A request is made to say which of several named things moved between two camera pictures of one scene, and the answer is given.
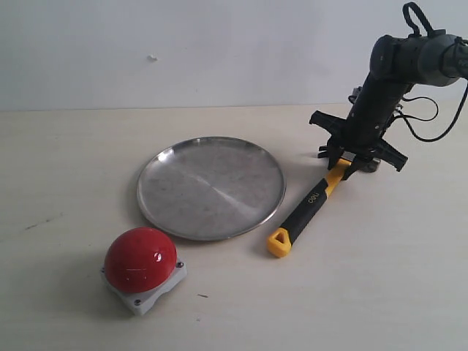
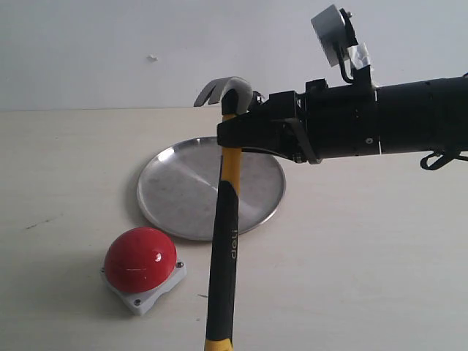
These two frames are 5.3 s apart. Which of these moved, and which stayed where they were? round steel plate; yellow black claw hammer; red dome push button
Moved: yellow black claw hammer
Stayed: red dome push button; round steel plate
